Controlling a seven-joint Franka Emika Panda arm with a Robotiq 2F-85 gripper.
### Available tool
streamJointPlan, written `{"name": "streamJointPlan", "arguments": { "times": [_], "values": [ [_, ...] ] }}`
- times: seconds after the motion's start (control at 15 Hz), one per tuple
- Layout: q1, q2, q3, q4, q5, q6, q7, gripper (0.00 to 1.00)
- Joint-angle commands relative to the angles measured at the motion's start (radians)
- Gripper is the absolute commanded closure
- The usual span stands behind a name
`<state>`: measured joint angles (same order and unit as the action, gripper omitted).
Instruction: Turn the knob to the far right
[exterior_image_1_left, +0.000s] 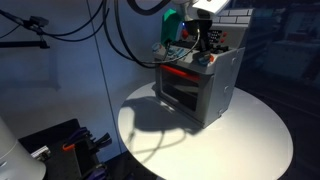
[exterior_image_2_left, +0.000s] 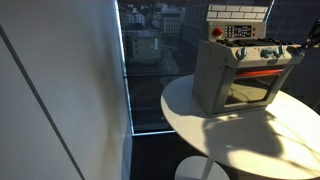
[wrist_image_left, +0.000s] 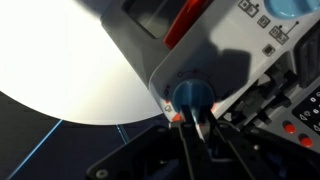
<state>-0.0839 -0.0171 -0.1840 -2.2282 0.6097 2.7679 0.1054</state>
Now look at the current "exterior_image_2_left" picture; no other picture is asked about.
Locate white table pole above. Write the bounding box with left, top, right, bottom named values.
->
left=201, top=157, right=216, bottom=180

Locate red round panel knob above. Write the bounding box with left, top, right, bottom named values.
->
left=211, top=27, right=224, bottom=38

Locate toy oven door with window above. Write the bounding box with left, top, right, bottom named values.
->
left=213, top=63, right=294, bottom=115

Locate grey toy oven stove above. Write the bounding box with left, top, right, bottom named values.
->
left=191, top=4, right=306, bottom=118

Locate white window frame strip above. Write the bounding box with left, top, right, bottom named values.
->
left=114, top=0, right=176, bottom=137

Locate round white table base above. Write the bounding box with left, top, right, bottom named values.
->
left=174, top=155, right=231, bottom=180

